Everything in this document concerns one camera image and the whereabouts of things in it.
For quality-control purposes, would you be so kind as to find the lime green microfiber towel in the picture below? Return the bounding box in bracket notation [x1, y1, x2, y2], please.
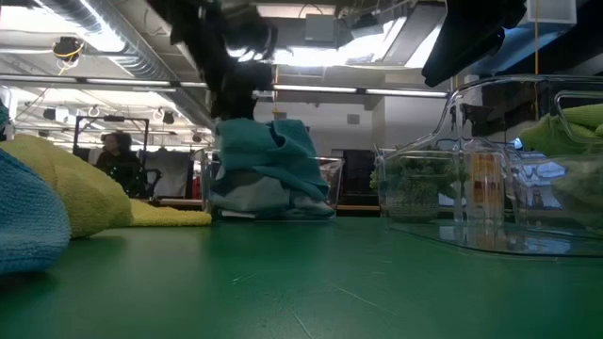
[517, 103, 603, 159]

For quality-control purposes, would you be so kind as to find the clear plastic basket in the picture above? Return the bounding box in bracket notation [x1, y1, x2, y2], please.
[511, 89, 603, 236]
[374, 73, 603, 259]
[201, 149, 346, 222]

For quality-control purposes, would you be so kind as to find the silver ventilation duct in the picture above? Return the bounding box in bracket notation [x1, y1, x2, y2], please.
[41, 0, 218, 128]

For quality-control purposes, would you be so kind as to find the black cabinet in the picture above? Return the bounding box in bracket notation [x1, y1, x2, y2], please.
[339, 149, 378, 198]

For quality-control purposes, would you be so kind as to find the grey ceiling box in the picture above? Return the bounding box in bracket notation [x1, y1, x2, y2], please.
[304, 13, 336, 43]

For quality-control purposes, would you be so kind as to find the black office chair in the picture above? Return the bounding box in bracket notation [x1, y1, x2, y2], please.
[139, 167, 164, 200]

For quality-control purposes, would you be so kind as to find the ceiling light bar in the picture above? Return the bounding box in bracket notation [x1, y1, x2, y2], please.
[271, 83, 448, 99]
[0, 73, 209, 93]

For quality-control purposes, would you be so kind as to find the pale grey-blue microfiber towel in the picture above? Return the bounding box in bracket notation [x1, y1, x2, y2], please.
[209, 169, 336, 220]

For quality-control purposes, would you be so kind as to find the black ceiling-mounted device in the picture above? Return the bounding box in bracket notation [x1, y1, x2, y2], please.
[51, 36, 87, 62]

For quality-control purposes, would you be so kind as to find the large blue microfiber towel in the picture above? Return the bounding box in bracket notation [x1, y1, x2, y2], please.
[0, 149, 73, 277]

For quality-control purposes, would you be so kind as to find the artificial pale green succulent plant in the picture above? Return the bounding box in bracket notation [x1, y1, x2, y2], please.
[368, 149, 470, 223]

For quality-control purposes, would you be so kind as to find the clear bottle with yellow label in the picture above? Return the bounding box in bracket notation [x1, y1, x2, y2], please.
[468, 149, 509, 227]

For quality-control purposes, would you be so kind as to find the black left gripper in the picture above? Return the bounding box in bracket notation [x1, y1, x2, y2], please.
[202, 0, 279, 121]

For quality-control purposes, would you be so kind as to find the white ceiling box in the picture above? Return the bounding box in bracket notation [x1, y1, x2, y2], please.
[526, 0, 579, 24]

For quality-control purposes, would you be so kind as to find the small blue microfiber towel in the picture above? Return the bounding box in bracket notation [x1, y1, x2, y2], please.
[214, 117, 331, 203]

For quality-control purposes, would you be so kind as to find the beige towel with green edge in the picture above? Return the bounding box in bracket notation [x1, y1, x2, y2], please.
[548, 157, 603, 222]

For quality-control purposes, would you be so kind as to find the person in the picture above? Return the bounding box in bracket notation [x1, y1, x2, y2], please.
[93, 131, 148, 199]

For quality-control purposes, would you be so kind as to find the yellow microfiber towel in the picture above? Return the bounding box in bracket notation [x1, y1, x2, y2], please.
[0, 134, 134, 239]
[127, 198, 214, 228]

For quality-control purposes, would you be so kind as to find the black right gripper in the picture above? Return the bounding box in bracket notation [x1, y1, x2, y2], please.
[421, 0, 528, 89]

